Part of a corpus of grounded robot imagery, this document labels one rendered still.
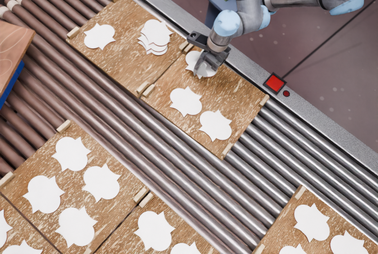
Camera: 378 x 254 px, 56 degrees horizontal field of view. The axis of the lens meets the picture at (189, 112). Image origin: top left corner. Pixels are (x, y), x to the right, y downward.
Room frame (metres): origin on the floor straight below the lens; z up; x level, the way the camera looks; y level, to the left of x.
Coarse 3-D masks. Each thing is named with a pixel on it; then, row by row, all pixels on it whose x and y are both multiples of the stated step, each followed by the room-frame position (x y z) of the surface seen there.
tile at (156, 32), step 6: (150, 24) 0.93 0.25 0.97; (156, 24) 0.94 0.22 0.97; (162, 24) 0.94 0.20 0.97; (144, 30) 0.89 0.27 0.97; (150, 30) 0.90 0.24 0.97; (156, 30) 0.90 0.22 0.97; (162, 30) 0.91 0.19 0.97; (168, 30) 0.92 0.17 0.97; (150, 36) 0.87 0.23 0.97; (156, 36) 0.88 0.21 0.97; (162, 36) 0.88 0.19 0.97; (168, 36) 0.89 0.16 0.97; (150, 42) 0.84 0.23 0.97; (156, 42) 0.85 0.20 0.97; (162, 42) 0.85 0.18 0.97; (168, 42) 0.86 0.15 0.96
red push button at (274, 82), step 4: (272, 76) 0.83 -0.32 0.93; (268, 80) 0.81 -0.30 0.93; (272, 80) 0.81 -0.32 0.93; (276, 80) 0.82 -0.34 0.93; (280, 80) 0.82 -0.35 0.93; (268, 84) 0.79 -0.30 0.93; (272, 84) 0.79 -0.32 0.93; (276, 84) 0.80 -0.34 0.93; (280, 84) 0.80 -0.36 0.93; (272, 88) 0.78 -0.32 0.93; (276, 88) 0.78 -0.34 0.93
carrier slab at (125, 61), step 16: (128, 0) 1.05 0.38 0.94; (96, 16) 0.92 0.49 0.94; (112, 16) 0.94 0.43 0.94; (128, 16) 0.96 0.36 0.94; (144, 16) 0.98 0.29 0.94; (80, 32) 0.83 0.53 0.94; (128, 32) 0.88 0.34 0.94; (80, 48) 0.75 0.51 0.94; (112, 48) 0.78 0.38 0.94; (128, 48) 0.80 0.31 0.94; (144, 48) 0.82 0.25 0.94; (176, 48) 0.86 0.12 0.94; (96, 64) 0.69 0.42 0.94; (112, 64) 0.71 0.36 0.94; (128, 64) 0.73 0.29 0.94; (144, 64) 0.74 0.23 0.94; (160, 64) 0.76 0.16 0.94; (128, 80) 0.65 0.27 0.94; (144, 80) 0.67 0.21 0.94
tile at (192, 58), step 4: (192, 52) 0.80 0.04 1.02; (196, 52) 0.81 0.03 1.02; (200, 52) 0.81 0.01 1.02; (188, 56) 0.78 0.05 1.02; (192, 56) 0.78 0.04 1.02; (196, 56) 0.79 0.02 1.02; (188, 60) 0.76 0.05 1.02; (192, 60) 0.77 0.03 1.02; (196, 60) 0.77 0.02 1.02; (188, 64) 0.75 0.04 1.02; (192, 64) 0.75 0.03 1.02; (208, 64) 0.76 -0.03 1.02; (188, 68) 0.73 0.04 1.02; (192, 68) 0.73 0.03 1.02; (208, 68) 0.75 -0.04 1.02; (208, 72) 0.73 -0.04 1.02; (212, 72) 0.73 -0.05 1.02; (216, 72) 0.73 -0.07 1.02; (200, 76) 0.70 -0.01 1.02; (208, 76) 0.71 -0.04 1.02; (212, 76) 0.72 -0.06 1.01
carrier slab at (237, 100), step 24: (192, 48) 0.88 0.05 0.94; (168, 72) 0.73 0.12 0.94; (192, 72) 0.76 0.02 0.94; (168, 96) 0.62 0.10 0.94; (216, 96) 0.67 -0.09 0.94; (240, 96) 0.70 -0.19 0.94; (264, 96) 0.73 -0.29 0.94; (168, 120) 0.53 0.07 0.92; (192, 120) 0.55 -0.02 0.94; (240, 120) 0.59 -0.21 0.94; (216, 144) 0.47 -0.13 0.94
